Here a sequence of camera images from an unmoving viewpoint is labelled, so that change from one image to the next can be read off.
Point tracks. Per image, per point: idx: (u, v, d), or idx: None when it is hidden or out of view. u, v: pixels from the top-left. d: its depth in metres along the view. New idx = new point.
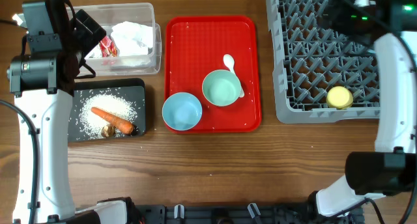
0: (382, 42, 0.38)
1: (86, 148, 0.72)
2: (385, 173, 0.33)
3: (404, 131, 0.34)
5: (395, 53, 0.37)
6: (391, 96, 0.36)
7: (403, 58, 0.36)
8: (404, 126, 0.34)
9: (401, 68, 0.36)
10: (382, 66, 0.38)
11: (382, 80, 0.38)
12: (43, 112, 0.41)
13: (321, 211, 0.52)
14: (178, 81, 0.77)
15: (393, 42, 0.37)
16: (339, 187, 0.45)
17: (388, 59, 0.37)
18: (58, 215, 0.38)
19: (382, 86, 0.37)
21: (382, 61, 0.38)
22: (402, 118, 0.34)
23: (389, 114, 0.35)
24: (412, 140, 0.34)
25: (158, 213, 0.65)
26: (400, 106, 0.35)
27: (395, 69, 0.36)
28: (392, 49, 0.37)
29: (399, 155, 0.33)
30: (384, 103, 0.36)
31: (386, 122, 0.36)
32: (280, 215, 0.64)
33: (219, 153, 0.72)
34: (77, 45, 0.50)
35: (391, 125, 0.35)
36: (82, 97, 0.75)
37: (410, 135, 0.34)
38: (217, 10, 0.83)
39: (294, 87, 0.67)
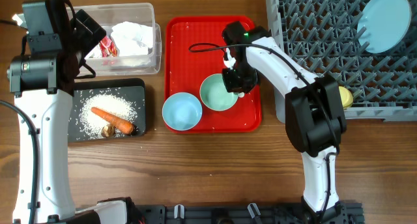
0: (249, 56, 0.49)
1: (86, 148, 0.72)
2: (300, 112, 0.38)
3: (290, 79, 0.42)
5: (256, 53, 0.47)
6: (271, 72, 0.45)
7: (260, 50, 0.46)
8: (288, 78, 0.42)
9: (264, 56, 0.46)
10: (258, 65, 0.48)
11: (264, 71, 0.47)
12: (43, 113, 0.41)
13: (315, 208, 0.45)
14: (178, 81, 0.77)
15: (250, 49, 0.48)
16: (307, 168, 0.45)
17: (256, 58, 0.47)
18: (58, 215, 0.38)
19: (268, 76, 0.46)
21: (256, 63, 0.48)
22: (283, 74, 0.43)
23: (278, 81, 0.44)
24: (298, 80, 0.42)
25: (158, 213, 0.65)
26: (276, 70, 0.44)
27: (262, 58, 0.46)
28: (251, 51, 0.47)
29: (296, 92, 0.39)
30: (274, 81, 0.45)
31: (281, 88, 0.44)
32: (280, 215, 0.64)
33: (219, 153, 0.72)
34: (77, 45, 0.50)
35: (283, 84, 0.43)
36: (82, 97, 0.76)
37: (294, 79, 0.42)
38: (217, 10, 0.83)
39: None
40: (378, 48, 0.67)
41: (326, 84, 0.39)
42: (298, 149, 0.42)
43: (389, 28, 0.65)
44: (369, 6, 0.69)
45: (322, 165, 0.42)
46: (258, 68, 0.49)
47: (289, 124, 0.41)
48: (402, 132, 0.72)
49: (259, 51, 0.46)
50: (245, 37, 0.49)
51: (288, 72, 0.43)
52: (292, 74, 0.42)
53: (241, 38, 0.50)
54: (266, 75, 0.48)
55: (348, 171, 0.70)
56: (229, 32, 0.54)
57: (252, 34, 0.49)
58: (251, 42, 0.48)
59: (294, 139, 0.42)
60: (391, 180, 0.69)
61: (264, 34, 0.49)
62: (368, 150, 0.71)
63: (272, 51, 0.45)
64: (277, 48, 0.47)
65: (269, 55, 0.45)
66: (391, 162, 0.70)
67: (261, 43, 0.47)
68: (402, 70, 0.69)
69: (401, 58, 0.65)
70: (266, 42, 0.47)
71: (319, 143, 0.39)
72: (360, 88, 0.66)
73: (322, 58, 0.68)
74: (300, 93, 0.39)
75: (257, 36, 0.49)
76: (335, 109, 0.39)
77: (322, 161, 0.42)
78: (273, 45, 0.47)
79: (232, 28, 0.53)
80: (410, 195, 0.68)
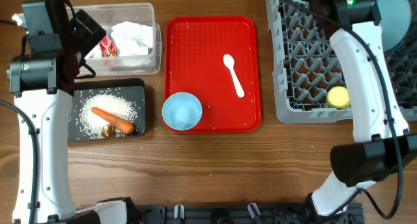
0: (337, 37, 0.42)
1: (86, 148, 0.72)
2: (373, 161, 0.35)
3: (378, 118, 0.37)
5: (351, 47, 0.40)
6: (358, 85, 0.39)
7: (359, 50, 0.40)
8: (376, 113, 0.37)
9: (360, 60, 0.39)
10: (345, 62, 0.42)
11: (346, 73, 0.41)
12: (43, 113, 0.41)
13: (320, 213, 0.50)
14: (178, 81, 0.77)
15: (348, 36, 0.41)
16: (330, 182, 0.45)
17: (349, 54, 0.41)
18: (58, 215, 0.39)
19: (348, 81, 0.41)
21: (343, 56, 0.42)
22: (372, 107, 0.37)
23: (360, 103, 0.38)
24: (386, 125, 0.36)
25: (158, 213, 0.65)
26: (366, 93, 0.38)
27: (356, 61, 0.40)
28: (348, 42, 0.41)
29: (379, 142, 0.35)
30: (354, 94, 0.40)
31: (359, 114, 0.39)
32: (280, 215, 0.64)
33: (219, 153, 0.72)
34: (77, 45, 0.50)
35: (364, 113, 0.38)
36: (82, 97, 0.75)
37: (382, 120, 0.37)
38: (217, 10, 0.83)
39: (294, 87, 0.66)
40: (378, 47, 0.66)
41: (410, 140, 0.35)
42: (337, 174, 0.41)
43: (389, 28, 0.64)
44: None
45: (350, 191, 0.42)
46: (342, 62, 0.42)
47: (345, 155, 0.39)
48: None
49: (357, 50, 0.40)
50: (350, 6, 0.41)
51: (378, 105, 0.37)
52: (382, 110, 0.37)
53: (343, 3, 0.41)
54: (344, 73, 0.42)
55: None
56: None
57: (356, 3, 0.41)
58: (352, 22, 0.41)
59: (338, 166, 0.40)
60: (391, 180, 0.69)
61: (371, 19, 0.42)
62: None
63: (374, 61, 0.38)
64: (380, 54, 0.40)
65: (367, 62, 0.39)
66: None
67: (365, 36, 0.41)
68: (402, 70, 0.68)
69: (401, 59, 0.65)
70: (371, 39, 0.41)
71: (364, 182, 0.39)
72: None
73: (322, 58, 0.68)
74: (381, 142, 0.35)
75: (360, 12, 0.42)
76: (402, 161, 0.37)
77: (354, 189, 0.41)
78: (376, 47, 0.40)
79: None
80: (410, 195, 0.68)
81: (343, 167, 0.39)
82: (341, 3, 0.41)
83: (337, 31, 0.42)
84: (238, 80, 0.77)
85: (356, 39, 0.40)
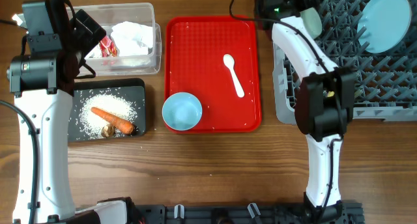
0: (274, 30, 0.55)
1: (86, 148, 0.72)
2: (314, 96, 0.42)
3: (311, 64, 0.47)
5: (283, 30, 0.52)
6: (294, 53, 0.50)
7: (287, 29, 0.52)
8: (309, 62, 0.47)
9: (290, 34, 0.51)
10: (282, 43, 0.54)
11: (287, 49, 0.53)
12: (43, 113, 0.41)
13: (316, 203, 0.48)
14: (178, 81, 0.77)
15: (279, 25, 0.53)
16: (312, 160, 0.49)
17: (281, 36, 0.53)
18: (58, 215, 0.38)
19: (289, 55, 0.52)
21: (280, 40, 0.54)
22: (305, 58, 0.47)
23: (299, 62, 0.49)
24: (318, 66, 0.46)
25: (158, 213, 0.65)
26: (298, 52, 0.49)
27: (286, 36, 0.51)
28: (279, 28, 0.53)
29: (315, 77, 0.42)
30: (294, 61, 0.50)
31: (300, 68, 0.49)
32: (280, 215, 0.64)
33: (219, 153, 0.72)
34: (77, 45, 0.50)
35: (303, 66, 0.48)
36: (82, 96, 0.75)
37: (315, 64, 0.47)
38: (218, 10, 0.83)
39: (294, 87, 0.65)
40: (378, 48, 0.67)
41: (345, 75, 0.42)
42: (304, 130, 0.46)
43: (379, 33, 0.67)
44: (369, 6, 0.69)
45: (326, 154, 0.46)
46: (283, 48, 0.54)
47: (299, 102, 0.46)
48: (402, 132, 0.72)
49: (286, 30, 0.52)
50: (277, 13, 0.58)
51: (310, 57, 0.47)
52: (313, 59, 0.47)
53: (272, 12, 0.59)
54: (287, 53, 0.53)
55: (348, 171, 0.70)
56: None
57: (283, 11, 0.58)
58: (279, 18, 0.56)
59: (301, 121, 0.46)
60: (391, 180, 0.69)
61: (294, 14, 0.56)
62: (368, 150, 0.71)
63: (298, 32, 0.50)
64: (303, 30, 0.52)
65: (296, 35, 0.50)
66: (391, 163, 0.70)
67: (290, 22, 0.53)
68: (402, 70, 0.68)
69: (401, 58, 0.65)
70: (296, 23, 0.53)
71: (326, 126, 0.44)
72: (360, 88, 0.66)
73: None
74: (317, 77, 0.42)
75: (287, 14, 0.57)
76: (348, 99, 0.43)
77: (326, 148, 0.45)
78: (301, 27, 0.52)
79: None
80: (412, 195, 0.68)
81: (303, 116, 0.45)
82: (270, 11, 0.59)
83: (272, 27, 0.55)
84: (238, 80, 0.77)
85: (283, 25, 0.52)
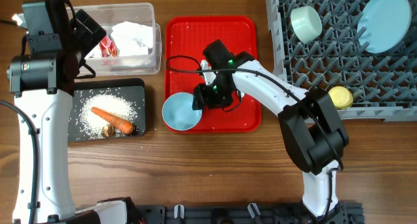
0: (237, 81, 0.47)
1: (86, 148, 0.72)
2: (296, 129, 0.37)
3: (281, 99, 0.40)
5: (242, 77, 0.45)
6: (260, 94, 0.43)
7: (246, 74, 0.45)
8: (278, 98, 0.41)
9: (251, 79, 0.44)
10: (247, 89, 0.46)
11: (253, 94, 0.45)
12: (43, 113, 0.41)
13: (316, 214, 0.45)
14: (178, 81, 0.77)
15: (236, 74, 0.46)
16: (307, 179, 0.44)
17: (244, 83, 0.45)
18: (58, 215, 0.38)
19: (258, 98, 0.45)
21: (243, 86, 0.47)
22: (273, 95, 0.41)
23: (268, 102, 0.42)
24: (289, 98, 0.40)
25: (158, 213, 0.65)
26: (264, 91, 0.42)
27: (248, 82, 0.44)
28: (238, 75, 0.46)
29: (288, 109, 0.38)
30: (264, 103, 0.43)
31: (272, 109, 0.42)
32: (281, 215, 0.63)
33: (219, 153, 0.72)
34: (77, 45, 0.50)
35: (273, 104, 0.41)
36: (82, 97, 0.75)
37: (286, 98, 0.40)
38: (217, 10, 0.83)
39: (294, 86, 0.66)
40: (378, 48, 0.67)
41: (319, 96, 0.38)
42: (303, 170, 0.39)
43: (379, 34, 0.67)
44: (369, 6, 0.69)
45: (325, 178, 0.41)
46: (249, 92, 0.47)
47: (286, 141, 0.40)
48: (402, 132, 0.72)
49: (245, 75, 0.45)
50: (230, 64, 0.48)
51: (277, 92, 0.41)
52: (281, 94, 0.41)
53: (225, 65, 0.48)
54: (255, 97, 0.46)
55: (348, 171, 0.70)
56: (214, 56, 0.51)
57: (237, 59, 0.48)
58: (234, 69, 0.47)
59: (297, 162, 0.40)
60: (391, 180, 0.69)
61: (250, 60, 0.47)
62: (368, 150, 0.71)
63: (258, 73, 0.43)
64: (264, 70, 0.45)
65: (256, 77, 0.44)
66: (391, 163, 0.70)
67: (247, 66, 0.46)
68: (402, 70, 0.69)
69: (401, 58, 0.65)
70: (252, 65, 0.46)
71: (324, 159, 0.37)
72: (360, 88, 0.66)
73: (322, 58, 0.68)
74: (292, 110, 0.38)
75: (242, 61, 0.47)
76: (333, 120, 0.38)
77: (325, 174, 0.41)
78: (258, 68, 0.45)
79: (217, 51, 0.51)
80: (411, 195, 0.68)
81: (296, 155, 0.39)
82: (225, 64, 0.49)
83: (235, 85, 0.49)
84: None
85: (240, 71, 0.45)
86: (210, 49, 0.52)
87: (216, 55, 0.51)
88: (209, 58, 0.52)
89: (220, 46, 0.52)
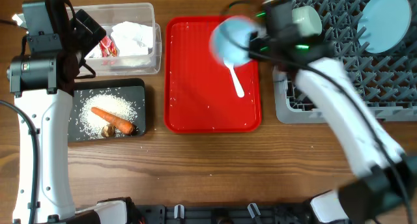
0: (303, 80, 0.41)
1: (86, 148, 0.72)
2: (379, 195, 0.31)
3: (365, 146, 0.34)
5: (316, 84, 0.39)
6: (338, 117, 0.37)
7: (326, 84, 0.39)
8: (363, 142, 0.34)
9: (330, 92, 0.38)
10: (315, 96, 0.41)
11: (322, 107, 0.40)
12: (43, 113, 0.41)
13: None
14: (178, 81, 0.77)
15: (307, 75, 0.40)
16: None
17: (315, 88, 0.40)
18: (58, 215, 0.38)
19: (328, 114, 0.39)
21: (313, 92, 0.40)
22: (356, 135, 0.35)
23: (347, 139, 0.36)
24: (377, 150, 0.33)
25: (158, 213, 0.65)
26: (344, 119, 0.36)
27: (327, 98, 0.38)
28: (307, 75, 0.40)
29: (381, 175, 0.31)
30: (340, 129, 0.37)
31: (350, 148, 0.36)
32: (280, 215, 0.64)
33: (219, 153, 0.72)
34: (77, 45, 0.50)
35: (352, 144, 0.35)
36: (82, 97, 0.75)
37: (374, 148, 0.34)
38: (218, 10, 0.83)
39: (294, 87, 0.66)
40: (378, 48, 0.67)
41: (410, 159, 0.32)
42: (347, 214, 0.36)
43: (379, 34, 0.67)
44: (369, 6, 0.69)
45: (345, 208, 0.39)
46: (315, 99, 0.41)
47: (347, 193, 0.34)
48: (402, 132, 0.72)
49: (322, 83, 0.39)
50: (301, 51, 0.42)
51: (362, 132, 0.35)
52: (368, 138, 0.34)
53: (291, 49, 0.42)
54: (324, 112, 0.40)
55: (348, 172, 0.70)
56: (282, 23, 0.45)
57: (311, 47, 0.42)
58: (307, 60, 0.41)
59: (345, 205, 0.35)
60: None
61: (329, 55, 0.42)
62: None
63: (344, 92, 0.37)
64: (345, 83, 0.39)
65: (337, 94, 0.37)
66: None
67: (326, 67, 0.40)
68: (402, 70, 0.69)
69: (401, 58, 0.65)
70: (332, 68, 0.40)
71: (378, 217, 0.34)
72: (360, 88, 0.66)
73: None
74: (382, 174, 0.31)
75: (317, 52, 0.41)
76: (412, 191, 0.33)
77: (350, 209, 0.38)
78: (339, 76, 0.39)
79: (284, 18, 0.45)
80: None
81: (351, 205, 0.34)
82: (289, 49, 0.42)
83: (292, 70, 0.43)
84: (238, 80, 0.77)
85: (318, 75, 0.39)
86: (275, 10, 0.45)
87: (281, 26, 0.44)
88: (271, 23, 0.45)
89: (289, 13, 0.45)
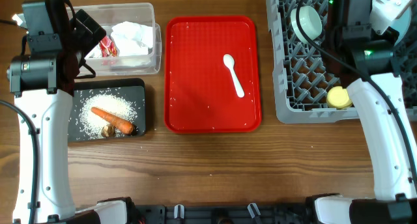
0: (354, 86, 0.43)
1: (86, 148, 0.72)
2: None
3: (401, 175, 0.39)
5: (371, 98, 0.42)
6: (379, 137, 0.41)
7: (378, 102, 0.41)
8: (399, 170, 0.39)
9: (381, 112, 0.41)
10: (360, 107, 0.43)
11: (363, 121, 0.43)
12: (43, 112, 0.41)
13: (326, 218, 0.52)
14: (178, 81, 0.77)
15: (365, 87, 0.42)
16: None
17: (366, 102, 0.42)
18: (58, 215, 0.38)
19: (366, 127, 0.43)
21: (360, 102, 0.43)
22: (395, 163, 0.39)
23: (383, 158, 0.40)
24: (410, 183, 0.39)
25: (158, 213, 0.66)
26: (388, 141, 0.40)
27: (378, 118, 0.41)
28: (365, 88, 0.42)
29: (403, 203, 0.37)
30: (374, 144, 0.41)
31: (381, 167, 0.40)
32: (280, 216, 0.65)
33: (219, 153, 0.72)
34: (77, 45, 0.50)
35: (386, 169, 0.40)
36: (82, 96, 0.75)
37: (408, 179, 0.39)
38: (218, 10, 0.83)
39: (294, 87, 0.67)
40: None
41: None
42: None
43: None
44: None
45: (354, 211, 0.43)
46: (359, 109, 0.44)
47: (365, 211, 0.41)
48: None
49: (376, 101, 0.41)
50: (367, 56, 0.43)
51: (402, 161, 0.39)
52: (404, 167, 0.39)
53: (360, 51, 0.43)
54: (363, 124, 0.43)
55: (348, 172, 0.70)
56: (351, 20, 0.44)
57: (375, 53, 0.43)
58: (368, 65, 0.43)
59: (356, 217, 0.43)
60: None
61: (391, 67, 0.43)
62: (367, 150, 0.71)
63: (394, 113, 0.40)
64: (401, 105, 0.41)
65: (388, 114, 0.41)
66: None
67: (384, 84, 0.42)
68: (402, 70, 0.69)
69: (401, 58, 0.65)
70: (391, 86, 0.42)
71: None
72: None
73: None
74: (404, 206, 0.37)
75: (380, 60, 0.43)
76: None
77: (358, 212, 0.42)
78: (397, 98, 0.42)
79: (353, 14, 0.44)
80: None
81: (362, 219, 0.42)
82: (358, 51, 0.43)
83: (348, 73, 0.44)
84: (238, 80, 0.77)
85: (375, 90, 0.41)
86: (348, 0, 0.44)
87: (353, 24, 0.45)
88: (341, 18, 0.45)
89: (363, 10, 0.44)
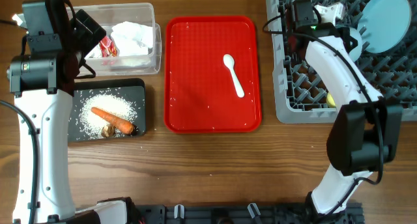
0: (309, 51, 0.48)
1: (86, 148, 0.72)
2: (355, 127, 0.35)
3: (351, 90, 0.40)
5: (320, 49, 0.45)
6: (331, 75, 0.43)
7: (326, 50, 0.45)
8: (349, 88, 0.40)
9: (328, 55, 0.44)
10: (316, 63, 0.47)
11: (321, 71, 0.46)
12: (43, 113, 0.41)
13: (319, 210, 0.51)
14: (178, 81, 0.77)
15: (315, 45, 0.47)
16: (329, 176, 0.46)
17: (317, 55, 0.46)
18: (58, 215, 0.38)
19: (323, 77, 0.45)
21: (315, 60, 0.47)
22: (345, 83, 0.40)
23: (337, 87, 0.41)
24: (361, 94, 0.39)
25: (158, 213, 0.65)
26: (337, 73, 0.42)
27: (324, 58, 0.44)
28: (316, 47, 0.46)
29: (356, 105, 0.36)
30: (330, 84, 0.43)
31: (339, 98, 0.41)
32: (280, 215, 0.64)
33: (219, 153, 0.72)
34: (77, 45, 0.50)
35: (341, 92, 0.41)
36: (82, 97, 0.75)
37: (357, 92, 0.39)
38: (218, 10, 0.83)
39: (294, 87, 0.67)
40: (378, 48, 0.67)
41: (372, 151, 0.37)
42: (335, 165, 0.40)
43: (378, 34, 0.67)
44: (369, 6, 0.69)
45: (347, 183, 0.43)
46: (316, 66, 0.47)
47: (334, 136, 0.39)
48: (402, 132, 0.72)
49: (324, 50, 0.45)
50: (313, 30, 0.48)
51: (350, 82, 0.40)
52: (354, 85, 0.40)
53: (307, 29, 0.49)
54: (321, 76, 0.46)
55: None
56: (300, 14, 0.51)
57: (320, 30, 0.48)
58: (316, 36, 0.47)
59: (333, 155, 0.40)
60: (390, 180, 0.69)
61: (334, 33, 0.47)
62: None
63: (339, 54, 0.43)
64: (345, 52, 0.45)
65: (334, 56, 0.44)
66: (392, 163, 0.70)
67: (330, 42, 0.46)
68: (402, 70, 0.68)
69: (401, 58, 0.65)
70: (335, 42, 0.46)
71: (363, 164, 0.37)
72: None
73: None
74: (358, 107, 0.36)
75: (325, 32, 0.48)
76: (392, 133, 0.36)
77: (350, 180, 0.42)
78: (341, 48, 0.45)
79: (301, 9, 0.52)
80: (411, 195, 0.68)
81: (336, 149, 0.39)
82: (307, 30, 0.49)
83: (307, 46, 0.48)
84: (238, 80, 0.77)
85: (322, 43, 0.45)
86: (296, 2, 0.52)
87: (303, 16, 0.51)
88: (294, 12, 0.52)
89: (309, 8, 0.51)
